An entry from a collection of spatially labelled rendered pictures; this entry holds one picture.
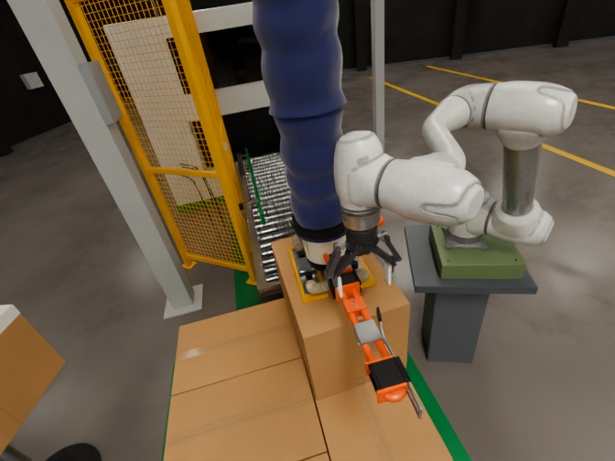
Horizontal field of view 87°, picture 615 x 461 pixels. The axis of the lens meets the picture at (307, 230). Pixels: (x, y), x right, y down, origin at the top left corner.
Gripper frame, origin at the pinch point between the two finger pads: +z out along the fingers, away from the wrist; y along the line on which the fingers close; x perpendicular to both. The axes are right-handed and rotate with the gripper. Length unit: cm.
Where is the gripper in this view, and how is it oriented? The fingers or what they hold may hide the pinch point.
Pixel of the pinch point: (363, 284)
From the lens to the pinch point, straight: 89.6
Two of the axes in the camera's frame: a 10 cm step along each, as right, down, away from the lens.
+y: -9.7, 2.3, -1.0
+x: 2.1, 5.3, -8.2
